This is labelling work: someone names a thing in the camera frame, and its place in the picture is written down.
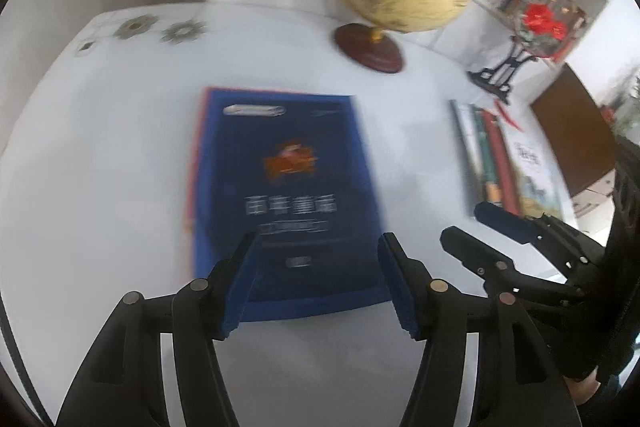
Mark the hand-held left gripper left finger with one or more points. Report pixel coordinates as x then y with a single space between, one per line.
240 297

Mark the dark blue book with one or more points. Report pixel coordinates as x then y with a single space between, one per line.
290 147

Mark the pale blue picture book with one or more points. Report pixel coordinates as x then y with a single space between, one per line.
465 142

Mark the salmon red poetry book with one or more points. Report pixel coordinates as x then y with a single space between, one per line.
196 167

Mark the round embroidered flower fan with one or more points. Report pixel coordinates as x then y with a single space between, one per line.
542 19

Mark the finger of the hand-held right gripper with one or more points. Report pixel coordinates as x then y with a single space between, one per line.
505 219
475 252

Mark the brown wooden cabinet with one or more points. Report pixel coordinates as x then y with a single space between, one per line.
570 127

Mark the green insect book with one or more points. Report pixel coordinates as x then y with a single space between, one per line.
484 147

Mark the dark red book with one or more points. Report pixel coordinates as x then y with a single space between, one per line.
500 162

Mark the person's right hand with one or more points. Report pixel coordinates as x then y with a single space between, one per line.
582 391

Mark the light blue poetry book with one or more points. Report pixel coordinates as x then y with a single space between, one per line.
535 172

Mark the red tassel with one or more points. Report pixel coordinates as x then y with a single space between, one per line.
505 112

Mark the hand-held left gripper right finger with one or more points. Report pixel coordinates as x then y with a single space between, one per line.
400 292

